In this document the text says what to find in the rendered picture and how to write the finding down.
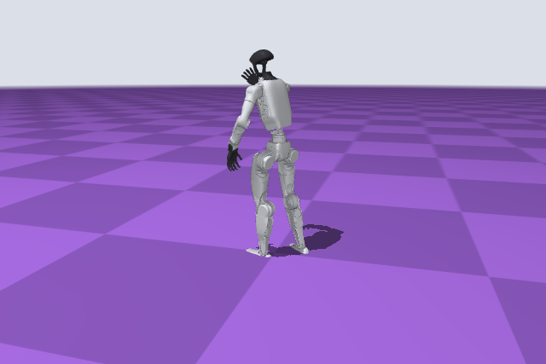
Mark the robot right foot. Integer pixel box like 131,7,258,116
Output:
289,243,309,254

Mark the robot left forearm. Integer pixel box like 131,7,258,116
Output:
228,115,245,151

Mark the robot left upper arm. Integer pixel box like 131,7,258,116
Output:
237,84,263,129

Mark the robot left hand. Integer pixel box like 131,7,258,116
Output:
227,144,242,171

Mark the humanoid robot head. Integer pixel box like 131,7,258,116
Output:
249,49,278,80

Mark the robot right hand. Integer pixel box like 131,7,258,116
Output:
241,67,259,85

